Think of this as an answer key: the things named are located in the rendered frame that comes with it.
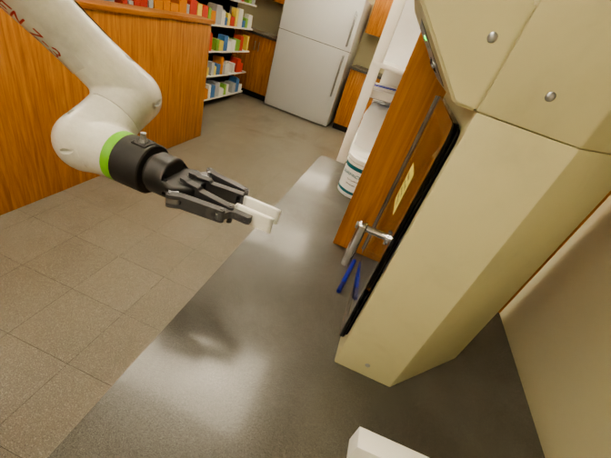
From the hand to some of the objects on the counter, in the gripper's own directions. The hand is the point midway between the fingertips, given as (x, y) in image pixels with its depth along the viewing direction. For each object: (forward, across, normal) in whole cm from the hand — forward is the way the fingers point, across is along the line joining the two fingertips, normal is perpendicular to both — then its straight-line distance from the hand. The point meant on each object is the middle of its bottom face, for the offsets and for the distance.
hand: (257, 214), depth 55 cm
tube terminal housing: (+35, +10, +20) cm, 42 cm away
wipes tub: (+13, +69, +22) cm, 74 cm away
